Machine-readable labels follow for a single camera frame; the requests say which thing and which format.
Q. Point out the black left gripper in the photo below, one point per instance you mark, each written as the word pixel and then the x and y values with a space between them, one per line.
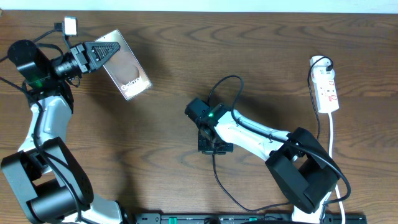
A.
pixel 86 53

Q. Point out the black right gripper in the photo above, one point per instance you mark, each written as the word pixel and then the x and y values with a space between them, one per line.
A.
pixel 203 147

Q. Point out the bronze Galaxy smartphone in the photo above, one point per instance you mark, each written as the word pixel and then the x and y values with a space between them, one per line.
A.
pixel 124 68

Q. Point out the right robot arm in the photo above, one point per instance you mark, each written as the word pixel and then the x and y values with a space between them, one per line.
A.
pixel 302 169

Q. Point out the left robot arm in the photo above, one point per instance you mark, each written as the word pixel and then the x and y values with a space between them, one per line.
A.
pixel 48 182

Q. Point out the white USB charger adapter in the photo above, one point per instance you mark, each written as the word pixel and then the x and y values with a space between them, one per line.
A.
pixel 321 61

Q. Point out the white power strip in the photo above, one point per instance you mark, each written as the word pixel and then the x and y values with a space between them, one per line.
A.
pixel 325 89

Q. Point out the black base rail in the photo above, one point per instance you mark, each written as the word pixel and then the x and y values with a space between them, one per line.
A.
pixel 234 218

